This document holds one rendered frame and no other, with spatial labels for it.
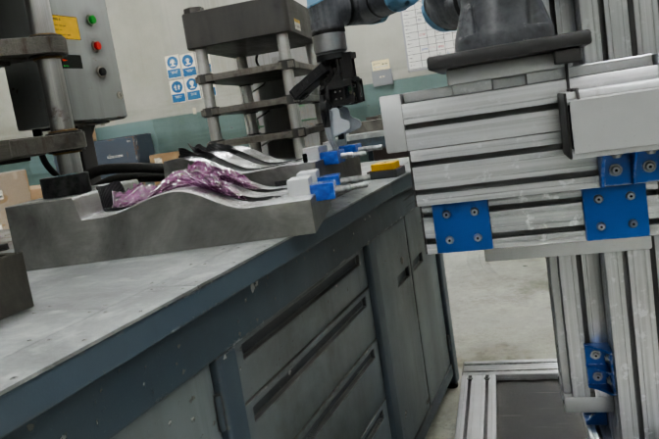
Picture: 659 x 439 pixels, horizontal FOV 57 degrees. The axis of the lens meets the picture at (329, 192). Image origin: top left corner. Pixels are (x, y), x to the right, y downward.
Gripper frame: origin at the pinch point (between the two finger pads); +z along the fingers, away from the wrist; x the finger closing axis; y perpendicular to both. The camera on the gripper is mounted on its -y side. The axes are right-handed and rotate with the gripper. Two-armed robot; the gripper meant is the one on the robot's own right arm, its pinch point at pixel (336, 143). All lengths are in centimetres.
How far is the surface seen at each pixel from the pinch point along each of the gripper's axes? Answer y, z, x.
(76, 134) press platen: -70, -12, -7
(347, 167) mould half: 2.0, 5.6, -0.5
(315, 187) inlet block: 11.5, 4.7, -39.7
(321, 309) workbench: 2.7, 30.0, -26.9
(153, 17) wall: -457, -169, 548
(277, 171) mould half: -6.9, 3.3, -17.8
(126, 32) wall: -498, -156, 540
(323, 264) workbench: 4.0, 21.4, -25.5
